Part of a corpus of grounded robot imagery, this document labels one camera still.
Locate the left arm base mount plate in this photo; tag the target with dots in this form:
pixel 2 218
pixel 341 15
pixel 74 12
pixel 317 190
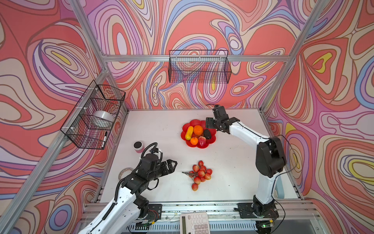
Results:
pixel 151 217

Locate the black wire basket back wall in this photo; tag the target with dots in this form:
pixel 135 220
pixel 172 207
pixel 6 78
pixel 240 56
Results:
pixel 209 71

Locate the dark fake avocado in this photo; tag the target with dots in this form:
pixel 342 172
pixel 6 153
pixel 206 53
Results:
pixel 207 134

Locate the red fake grape bunch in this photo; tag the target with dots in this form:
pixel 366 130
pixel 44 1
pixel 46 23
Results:
pixel 199 174

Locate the red fake strawberry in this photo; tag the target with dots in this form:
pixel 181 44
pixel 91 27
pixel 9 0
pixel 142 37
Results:
pixel 201 142

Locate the silver tape roll in basket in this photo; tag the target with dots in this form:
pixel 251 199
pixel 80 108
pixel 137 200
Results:
pixel 102 119

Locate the white calculator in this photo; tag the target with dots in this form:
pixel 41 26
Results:
pixel 194 223

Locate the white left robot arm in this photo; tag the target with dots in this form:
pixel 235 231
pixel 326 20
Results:
pixel 128 204

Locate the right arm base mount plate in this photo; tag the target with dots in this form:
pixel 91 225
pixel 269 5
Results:
pixel 257 210

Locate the aluminium frame rail left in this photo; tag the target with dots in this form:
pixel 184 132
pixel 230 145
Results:
pixel 28 189

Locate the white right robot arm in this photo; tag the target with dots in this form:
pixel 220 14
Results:
pixel 270 157

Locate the large fake orange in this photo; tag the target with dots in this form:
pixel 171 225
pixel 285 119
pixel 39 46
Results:
pixel 198 130

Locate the black wire basket wall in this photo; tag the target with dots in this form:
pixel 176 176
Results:
pixel 81 132
pixel 209 71

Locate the aluminium frame post back left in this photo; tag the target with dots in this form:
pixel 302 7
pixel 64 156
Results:
pixel 87 32

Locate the pink white round speaker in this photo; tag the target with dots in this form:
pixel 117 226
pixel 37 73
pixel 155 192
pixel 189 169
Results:
pixel 138 146

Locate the aluminium frame back crossbar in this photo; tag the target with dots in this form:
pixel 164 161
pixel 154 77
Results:
pixel 165 58

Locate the black marker in basket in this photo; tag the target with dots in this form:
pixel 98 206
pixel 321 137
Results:
pixel 104 139

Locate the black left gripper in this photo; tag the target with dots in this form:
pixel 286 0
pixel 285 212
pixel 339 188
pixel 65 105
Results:
pixel 164 166

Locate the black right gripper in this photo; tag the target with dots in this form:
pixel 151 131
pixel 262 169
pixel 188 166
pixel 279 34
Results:
pixel 209 122

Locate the aluminium frame post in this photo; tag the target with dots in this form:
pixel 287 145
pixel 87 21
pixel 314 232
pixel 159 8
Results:
pixel 87 32
pixel 310 23

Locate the yellow fake mango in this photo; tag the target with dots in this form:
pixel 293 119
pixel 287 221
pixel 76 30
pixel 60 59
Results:
pixel 189 133

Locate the small fake orange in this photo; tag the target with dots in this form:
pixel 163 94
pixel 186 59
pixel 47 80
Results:
pixel 194 141

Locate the aluminium frame post back right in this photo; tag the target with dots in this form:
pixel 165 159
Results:
pixel 310 23

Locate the clear tape roll on table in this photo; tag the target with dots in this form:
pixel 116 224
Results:
pixel 124 172

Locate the black wire basket left wall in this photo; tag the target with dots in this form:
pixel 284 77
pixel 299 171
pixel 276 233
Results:
pixel 81 132

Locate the red flower-shaped fruit bowl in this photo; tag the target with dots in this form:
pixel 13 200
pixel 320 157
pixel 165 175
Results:
pixel 194 123

